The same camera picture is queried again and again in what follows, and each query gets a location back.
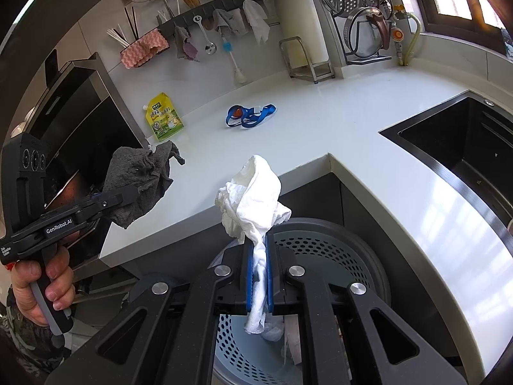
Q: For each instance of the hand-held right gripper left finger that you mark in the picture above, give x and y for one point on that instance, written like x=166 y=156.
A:
x=250 y=280

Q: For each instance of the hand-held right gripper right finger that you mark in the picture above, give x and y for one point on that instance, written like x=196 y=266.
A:
x=271 y=284

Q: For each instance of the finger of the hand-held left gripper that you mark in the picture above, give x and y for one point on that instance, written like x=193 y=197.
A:
x=100 y=212
x=116 y=195

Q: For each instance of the dark grey rag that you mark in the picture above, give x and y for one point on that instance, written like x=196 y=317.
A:
x=136 y=168

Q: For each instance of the grey perforated trash bin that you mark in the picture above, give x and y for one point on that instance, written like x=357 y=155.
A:
x=340 y=248

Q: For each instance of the white tissue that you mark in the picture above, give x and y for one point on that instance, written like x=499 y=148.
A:
x=256 y=192

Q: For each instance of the person's left hand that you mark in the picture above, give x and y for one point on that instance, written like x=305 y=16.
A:
x=24 y=288

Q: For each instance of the black steel range hood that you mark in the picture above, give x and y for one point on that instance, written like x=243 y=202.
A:
x=80 y=120

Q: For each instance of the yellow green spout pouch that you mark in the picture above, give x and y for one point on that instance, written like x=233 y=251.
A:
x=164 y=120

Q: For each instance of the grey base cabinet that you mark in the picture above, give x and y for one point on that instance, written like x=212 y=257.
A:
x=360 y=204

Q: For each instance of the pink wavy dishcloth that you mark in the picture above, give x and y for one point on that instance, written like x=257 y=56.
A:
x=140 y=50

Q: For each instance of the bundle of white chopsticks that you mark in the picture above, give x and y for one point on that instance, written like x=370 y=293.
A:
x=118 y=38

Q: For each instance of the grey purple hanging cloth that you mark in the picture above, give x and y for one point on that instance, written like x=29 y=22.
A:
x=186 y=48

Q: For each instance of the blue white bottle brush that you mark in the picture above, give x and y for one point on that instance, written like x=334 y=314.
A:
x=240 y=76

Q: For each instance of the dark chopsticks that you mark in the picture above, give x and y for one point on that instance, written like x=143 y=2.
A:
x=130 y=22

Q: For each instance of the steel cutting board stand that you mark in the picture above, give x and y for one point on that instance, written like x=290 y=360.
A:
x=320 y=73

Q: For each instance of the white hanging cloth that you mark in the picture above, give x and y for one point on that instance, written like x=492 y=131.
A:
x=256 y=20

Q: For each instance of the black steel sink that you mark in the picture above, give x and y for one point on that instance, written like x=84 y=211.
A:
x=461 y=156

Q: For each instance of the black lid rack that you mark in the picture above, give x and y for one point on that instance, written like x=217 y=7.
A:
x=368 y=61

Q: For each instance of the white cutting board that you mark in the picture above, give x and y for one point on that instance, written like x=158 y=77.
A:
x=304 y=16

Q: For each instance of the glass pot lid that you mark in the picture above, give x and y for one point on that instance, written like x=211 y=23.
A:
x=360 y=40

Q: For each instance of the gas valve with orange knob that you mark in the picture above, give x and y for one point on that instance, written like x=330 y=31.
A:
x=397 y=36

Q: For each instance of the dark grey hook rail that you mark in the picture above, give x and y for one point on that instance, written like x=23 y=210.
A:
x=224 y=2

